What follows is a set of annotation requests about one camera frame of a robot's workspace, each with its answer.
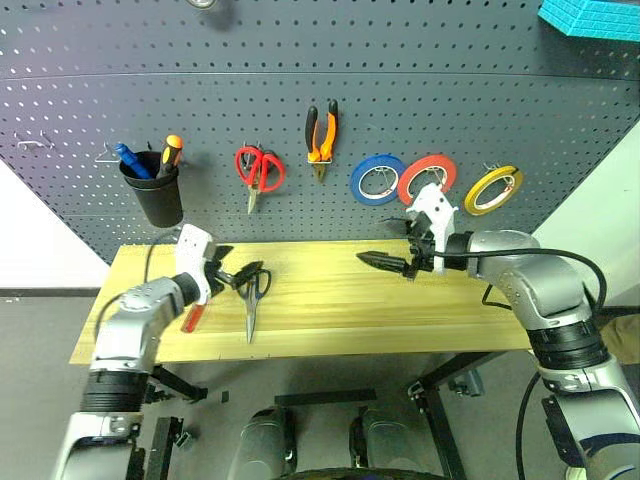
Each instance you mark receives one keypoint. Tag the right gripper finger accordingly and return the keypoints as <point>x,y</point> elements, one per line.
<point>382,261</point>
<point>402,225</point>

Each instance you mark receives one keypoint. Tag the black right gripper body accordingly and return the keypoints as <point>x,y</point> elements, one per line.
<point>422,250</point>

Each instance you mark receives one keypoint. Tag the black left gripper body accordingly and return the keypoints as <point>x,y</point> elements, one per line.
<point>216,280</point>

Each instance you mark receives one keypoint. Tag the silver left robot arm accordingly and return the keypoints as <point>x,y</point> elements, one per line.
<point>135,310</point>

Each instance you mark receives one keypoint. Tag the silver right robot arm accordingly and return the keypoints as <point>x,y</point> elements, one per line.
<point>530,280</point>

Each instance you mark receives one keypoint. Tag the blue tape roll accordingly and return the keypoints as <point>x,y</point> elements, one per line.
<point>355,183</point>

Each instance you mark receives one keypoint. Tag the yellow tape roll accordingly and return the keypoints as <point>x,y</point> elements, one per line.
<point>472,198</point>

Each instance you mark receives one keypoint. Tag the red tape roll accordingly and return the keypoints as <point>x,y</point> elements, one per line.
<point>440,160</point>

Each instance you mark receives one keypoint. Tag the dark grey metal pegboard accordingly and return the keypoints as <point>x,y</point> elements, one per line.
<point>300,75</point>

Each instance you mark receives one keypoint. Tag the black plastic cup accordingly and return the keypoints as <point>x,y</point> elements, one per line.
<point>160,200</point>

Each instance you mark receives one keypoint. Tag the orange and black pliers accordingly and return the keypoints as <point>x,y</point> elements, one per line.
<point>326,136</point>

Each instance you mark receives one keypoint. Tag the orange and black screwdriver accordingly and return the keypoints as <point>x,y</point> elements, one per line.
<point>171,150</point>

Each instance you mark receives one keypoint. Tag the dark rounded robot leg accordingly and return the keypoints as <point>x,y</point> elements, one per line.
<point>385,440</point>
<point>265,445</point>

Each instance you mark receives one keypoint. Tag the brown object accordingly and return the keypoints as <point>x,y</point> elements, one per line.
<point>622,340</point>

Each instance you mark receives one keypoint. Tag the round silver lamp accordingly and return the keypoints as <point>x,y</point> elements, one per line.
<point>201,3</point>

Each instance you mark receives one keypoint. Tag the teal foam block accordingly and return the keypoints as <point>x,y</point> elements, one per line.
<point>595,17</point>

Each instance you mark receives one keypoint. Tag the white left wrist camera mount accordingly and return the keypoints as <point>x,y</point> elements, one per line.
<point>192,250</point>

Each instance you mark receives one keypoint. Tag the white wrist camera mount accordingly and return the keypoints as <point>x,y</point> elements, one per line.
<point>192,250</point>
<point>440,215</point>

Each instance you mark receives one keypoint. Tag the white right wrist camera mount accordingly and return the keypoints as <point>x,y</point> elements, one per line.
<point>440,215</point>

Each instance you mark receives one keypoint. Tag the black metal table frame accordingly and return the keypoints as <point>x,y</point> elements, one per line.
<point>440,425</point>

